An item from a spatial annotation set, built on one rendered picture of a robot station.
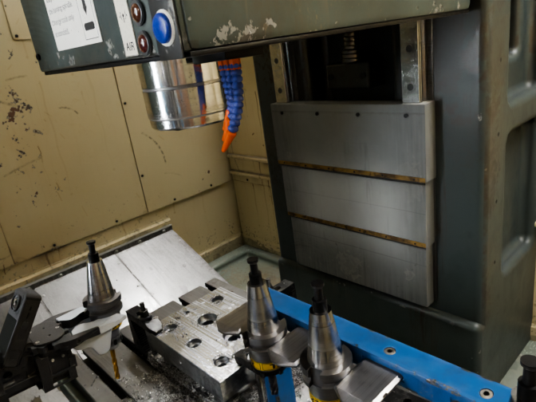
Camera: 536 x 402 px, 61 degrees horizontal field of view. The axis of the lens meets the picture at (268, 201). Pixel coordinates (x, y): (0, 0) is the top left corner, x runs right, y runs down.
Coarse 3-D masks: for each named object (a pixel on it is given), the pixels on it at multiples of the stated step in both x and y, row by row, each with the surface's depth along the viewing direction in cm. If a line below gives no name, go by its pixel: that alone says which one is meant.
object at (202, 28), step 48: (96, 0) 56; (144, 0) 49; (192, 0) 46; (240, 0) 50; (288, 0) 54; (336, 0) 60; (384, 0) 68; (432, 0) 77; (48, 48) 72; (96, 48) 60; (192, 48) 47; (240, 48) 51
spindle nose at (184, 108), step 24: (144, 72) 78; (168, 72) 76; (192, 72) 76; (216, 72) 79; (144, 96) 81; (168, 96) 77; (192, 96) 77; (216, 96) 79; (168, 120) 79; (192, 120) 78; (216, 120) 80
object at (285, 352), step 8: (296, 328) 63; (288, 336) 61; (296, 336) 61; (304, 336) 61; (280, 344) 60; (288, 344) 60; (296, 344) 60; (304, 344) 59; (272, 352) 59; (280, 352) 58; (288, 352) 58; (296, 352) 58; (272, 360) 58; (280, 360) 57; (288, 360) 57; (296, 360) 57
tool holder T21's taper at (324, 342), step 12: (312, 312) 52; (312, 324) 52; (324, 324) 52; (312, 336) 53; (324, 336) 52; (336, 336) 53; (312, 348) 53; (324, 348) 52; (336, 348) 53; (312, 360) 54; (324, 360) 53; (336, 360) 53
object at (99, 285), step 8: (88, 264) 76; (96, 264) 76; (88, 272) 76; (96, 272) 76; (104, 272) 77; (88, 280) 77; (96, 280) 76; (104, 280) 77; (88, 288) 77; (96, 288) 76; (104, 288) 77; (112, 288) 79; (88, 296) 77; (96, 296) 77; (104, 296) 77; (112, 296) 78
